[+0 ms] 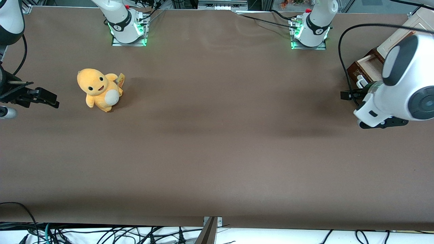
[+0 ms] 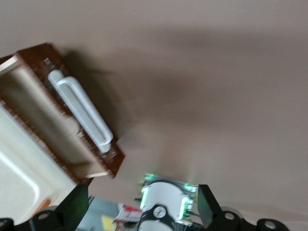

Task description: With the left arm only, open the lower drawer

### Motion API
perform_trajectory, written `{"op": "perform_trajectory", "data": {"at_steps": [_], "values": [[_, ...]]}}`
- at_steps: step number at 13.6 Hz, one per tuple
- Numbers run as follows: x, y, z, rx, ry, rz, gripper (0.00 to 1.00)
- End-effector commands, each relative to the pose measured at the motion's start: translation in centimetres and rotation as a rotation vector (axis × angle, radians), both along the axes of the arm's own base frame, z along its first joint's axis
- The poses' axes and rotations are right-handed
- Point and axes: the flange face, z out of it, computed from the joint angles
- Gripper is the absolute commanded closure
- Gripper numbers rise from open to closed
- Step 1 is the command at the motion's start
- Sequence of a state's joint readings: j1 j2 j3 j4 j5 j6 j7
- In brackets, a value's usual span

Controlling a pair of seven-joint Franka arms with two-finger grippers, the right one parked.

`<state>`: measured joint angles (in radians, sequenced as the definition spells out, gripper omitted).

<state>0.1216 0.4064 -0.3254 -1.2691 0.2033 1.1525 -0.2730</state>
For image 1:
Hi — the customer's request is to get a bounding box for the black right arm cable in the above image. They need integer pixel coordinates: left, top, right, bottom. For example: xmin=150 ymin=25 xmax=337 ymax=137
xmin=12 ymin=33 xmax=28 ymax=76

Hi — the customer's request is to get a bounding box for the grey metal camera mount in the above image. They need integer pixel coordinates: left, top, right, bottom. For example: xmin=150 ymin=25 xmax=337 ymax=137
xmin=195 ymin=216 xmax=223 ymax=244

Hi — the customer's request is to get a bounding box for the yellow plush toy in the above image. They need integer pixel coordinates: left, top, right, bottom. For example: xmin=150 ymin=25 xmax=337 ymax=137
xmin=77 ymin=68 xmax=125 ymax=113

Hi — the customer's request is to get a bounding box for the dark brown wooden drawer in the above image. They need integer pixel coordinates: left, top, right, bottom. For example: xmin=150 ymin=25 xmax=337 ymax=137
xmin=347 ymin=54 xmax=387 ymax=89

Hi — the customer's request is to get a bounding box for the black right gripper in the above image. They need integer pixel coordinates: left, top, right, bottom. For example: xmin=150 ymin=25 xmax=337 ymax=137
xmin=0 ymin=66 xmax=60 ymax=109

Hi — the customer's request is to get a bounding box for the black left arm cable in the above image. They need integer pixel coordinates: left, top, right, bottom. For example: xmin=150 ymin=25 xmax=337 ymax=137
xmin=338 ymin=0 xmax=434 ymax=106

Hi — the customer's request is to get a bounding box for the short black table cable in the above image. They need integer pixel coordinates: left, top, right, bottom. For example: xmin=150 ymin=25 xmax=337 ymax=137
xmin=270 ymin=9 xmax=297 ymax=21

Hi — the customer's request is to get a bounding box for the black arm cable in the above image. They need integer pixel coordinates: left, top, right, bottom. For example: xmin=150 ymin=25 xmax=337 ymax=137
xmin=338 ymin=0 xmax=434 ymax=106
xmin=12 ymin=33 xmax=28 ymax=76

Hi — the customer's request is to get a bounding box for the beige wooden drawer cabinet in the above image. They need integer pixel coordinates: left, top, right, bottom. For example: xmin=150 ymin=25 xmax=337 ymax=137
xmin=376 ymin=7 xmax=434 ymax=59

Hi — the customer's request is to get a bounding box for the black looped floor cable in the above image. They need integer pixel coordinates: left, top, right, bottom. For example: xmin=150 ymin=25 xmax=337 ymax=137
xmin=0 ymin=202 xmax=38 ymax=244

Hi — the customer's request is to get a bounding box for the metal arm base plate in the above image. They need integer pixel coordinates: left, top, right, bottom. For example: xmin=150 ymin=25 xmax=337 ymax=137
xmin=290 ymin=17 xmax=328 ymax=50
xmin=111 ymin=9 xmax=149 ymax=47

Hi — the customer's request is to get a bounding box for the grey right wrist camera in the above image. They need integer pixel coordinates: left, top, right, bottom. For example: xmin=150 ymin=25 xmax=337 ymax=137
xmin=0 ymin=106 xmax=17 ymax=120

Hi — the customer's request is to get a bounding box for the long black table cable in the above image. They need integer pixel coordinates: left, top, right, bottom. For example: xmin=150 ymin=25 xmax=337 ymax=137
xmin=236 ymin=13 xmax=299 ymax=29

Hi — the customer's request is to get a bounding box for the black base cable bundle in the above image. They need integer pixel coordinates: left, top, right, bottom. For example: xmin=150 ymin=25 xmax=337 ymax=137
xmin=135 ymin=0 xmax=167 ymax=25

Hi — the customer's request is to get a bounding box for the aluminium frame rail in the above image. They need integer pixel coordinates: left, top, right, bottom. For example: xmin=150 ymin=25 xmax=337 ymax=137
xmin=198 ymin=0 xmax=249 ymax=11

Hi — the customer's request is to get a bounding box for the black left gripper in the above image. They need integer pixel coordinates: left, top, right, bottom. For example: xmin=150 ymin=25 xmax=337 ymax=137
xmin=341 ymin=87 xmax=373 ymax=102

